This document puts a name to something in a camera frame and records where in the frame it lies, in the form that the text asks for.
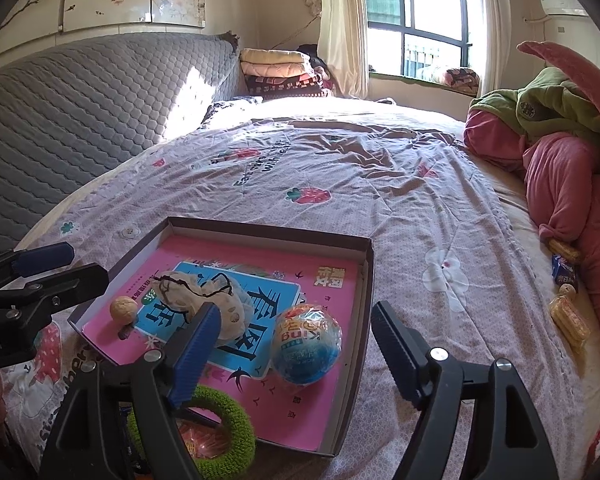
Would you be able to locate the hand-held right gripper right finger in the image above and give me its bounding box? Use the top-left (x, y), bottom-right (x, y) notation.
top-left (370, 301), bottom-right (561, 480)

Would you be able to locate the green blanket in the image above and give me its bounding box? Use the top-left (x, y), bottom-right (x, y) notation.
top-left (469, 67), bottom-right (600, 171)

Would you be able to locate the pink cushion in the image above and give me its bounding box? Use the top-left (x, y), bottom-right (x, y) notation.
top-left (517, 40), bottom-right (600, 133)

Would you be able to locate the large yellow snack packet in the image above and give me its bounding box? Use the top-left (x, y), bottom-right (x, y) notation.
top-left (549, 294), bottom-right (592, 356)

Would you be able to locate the small yellow snack packet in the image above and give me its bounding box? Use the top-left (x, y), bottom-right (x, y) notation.
top-left (549, 239), bottom-right (583, 264)

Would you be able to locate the white air conditioner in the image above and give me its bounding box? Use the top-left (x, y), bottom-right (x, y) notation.
top-left (540, 0), bottom-right (588, 16)

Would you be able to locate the pink picture book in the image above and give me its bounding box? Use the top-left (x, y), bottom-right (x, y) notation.
top-left (82, 234), bottom-right (363, 453)

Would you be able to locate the pink blanket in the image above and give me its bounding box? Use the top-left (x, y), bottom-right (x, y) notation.
top-left (462, 109), bottom-right (600, 351)

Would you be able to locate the toy egg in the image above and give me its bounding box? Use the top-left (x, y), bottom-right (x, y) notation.
top-left (271, 302), bottom-right (342, 386)

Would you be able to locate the pink shallow cardboard box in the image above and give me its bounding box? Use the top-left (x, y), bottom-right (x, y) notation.
top-left (67, 216), bottom-right (376, 458)

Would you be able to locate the snack bag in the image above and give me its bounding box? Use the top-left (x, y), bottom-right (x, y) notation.
top-left (177, 417), bottom-right (231, 461)

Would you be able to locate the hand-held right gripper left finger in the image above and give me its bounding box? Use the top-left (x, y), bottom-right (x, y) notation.
top-left (40, 302), bottom-right (223, 480)

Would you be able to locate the dark patterned pillow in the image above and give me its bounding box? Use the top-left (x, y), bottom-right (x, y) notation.
top-left (202, 96), bottom-right (263, 123)

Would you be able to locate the small blue snack packet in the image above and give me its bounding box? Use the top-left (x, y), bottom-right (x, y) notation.
top-left (551, 254), bottom-right (580, 286)

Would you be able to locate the white mesh bag black cord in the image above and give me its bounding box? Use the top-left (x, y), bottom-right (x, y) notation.
top-left (151, 270), bottom-right (255, 341)

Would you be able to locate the cream curtain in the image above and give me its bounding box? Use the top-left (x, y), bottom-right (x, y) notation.
top-left (316, 0), bottom-right (371, 101)
top-left (475, 0), bottom-right (511, 98)

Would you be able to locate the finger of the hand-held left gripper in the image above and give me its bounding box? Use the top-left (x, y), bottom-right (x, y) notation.
top-left (0, 242), bottom-right (76, 291)
top-left (0, 262), bottom-right (110, 329)

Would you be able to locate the dark framed window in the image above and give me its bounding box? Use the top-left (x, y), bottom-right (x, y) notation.
top-left (362, 0), bottom-right (483, 83)

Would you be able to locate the grey quilted headboard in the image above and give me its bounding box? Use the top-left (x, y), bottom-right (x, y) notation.
top-left (0, 32), bottom-right (246, 261)

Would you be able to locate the green fuzzy ring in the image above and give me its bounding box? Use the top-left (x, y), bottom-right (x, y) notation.
top-left (126, 384), bottom-right (257, 471)

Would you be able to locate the folded patterned blanket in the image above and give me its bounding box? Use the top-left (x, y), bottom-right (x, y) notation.
top-left (442, 66), bottom-right (481, 93)

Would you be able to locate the stack of folded blankets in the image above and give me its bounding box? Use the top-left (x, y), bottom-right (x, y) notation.
top-left (240, 47), bottom-right (336, 98)

